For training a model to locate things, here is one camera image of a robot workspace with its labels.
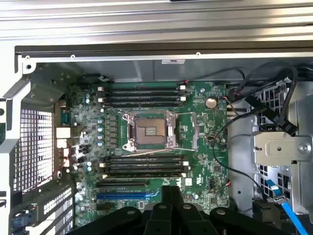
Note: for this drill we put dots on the blue rear port connector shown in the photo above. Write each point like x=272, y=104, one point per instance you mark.
x=66, y=116

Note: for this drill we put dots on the grey metal PC case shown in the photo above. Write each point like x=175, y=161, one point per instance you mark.
x=73, y=58

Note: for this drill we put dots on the green motherboard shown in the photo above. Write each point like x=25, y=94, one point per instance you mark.
x=207, y=176

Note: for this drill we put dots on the metal disk bay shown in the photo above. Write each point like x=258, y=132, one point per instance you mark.
x=303, y=110

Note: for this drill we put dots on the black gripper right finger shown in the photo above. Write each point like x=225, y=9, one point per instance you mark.
x=188, y=220

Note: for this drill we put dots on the short black expansion slot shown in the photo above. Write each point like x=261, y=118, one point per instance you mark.
x=104, y=207

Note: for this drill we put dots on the blue expansion slot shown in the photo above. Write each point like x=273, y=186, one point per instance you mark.
x=122, y=195

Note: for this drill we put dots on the CPU socket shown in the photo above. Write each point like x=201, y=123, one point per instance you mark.
x=149, y=129

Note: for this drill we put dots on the long black expansion slot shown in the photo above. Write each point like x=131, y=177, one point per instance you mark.
x=122, y=184

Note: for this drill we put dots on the silver disk bay bracket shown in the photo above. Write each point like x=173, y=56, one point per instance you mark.
x=281, y=148

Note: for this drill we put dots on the round coin battery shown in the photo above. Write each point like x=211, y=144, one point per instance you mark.
x=211, y=103

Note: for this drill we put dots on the thin metal locking lever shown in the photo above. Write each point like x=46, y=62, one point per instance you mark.
x=146, y=152

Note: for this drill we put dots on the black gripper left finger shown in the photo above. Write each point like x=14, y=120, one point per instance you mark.
x=156, y=220

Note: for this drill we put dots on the white case sticker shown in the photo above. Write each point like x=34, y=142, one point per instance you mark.
x=172, y=61

